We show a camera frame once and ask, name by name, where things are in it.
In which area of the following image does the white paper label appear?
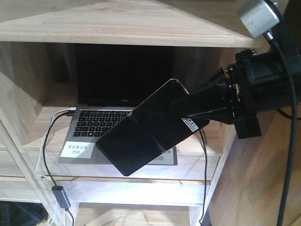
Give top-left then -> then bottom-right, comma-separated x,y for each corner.
60,141 -> 95,159

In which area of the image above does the grey usb hub adapter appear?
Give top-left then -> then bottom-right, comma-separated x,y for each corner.
52,186 -> 71,210

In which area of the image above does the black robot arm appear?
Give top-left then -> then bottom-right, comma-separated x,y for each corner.
171,21 -> 301,139

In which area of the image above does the black smartphone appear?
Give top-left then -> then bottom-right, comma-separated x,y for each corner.
96,79 -> 209,176

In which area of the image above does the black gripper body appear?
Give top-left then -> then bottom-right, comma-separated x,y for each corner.
228,49 -> 291,139

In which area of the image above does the black usb cable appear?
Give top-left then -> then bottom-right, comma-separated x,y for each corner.
42,109 -> 76,226

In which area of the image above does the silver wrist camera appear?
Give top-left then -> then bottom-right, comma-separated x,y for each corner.
237,0 -> 279,38

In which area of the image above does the silver laptop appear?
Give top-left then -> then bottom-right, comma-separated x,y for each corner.
58,44 -> 175,164

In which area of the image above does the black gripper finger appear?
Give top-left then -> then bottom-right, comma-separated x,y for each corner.
187,68 -> 227,94
170,93 -> 234,124

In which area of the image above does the wooden shelf unit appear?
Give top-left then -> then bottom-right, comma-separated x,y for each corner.
0,0 -> 264,213

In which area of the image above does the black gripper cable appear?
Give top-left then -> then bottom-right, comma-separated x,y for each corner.
263,30 -> 301,226

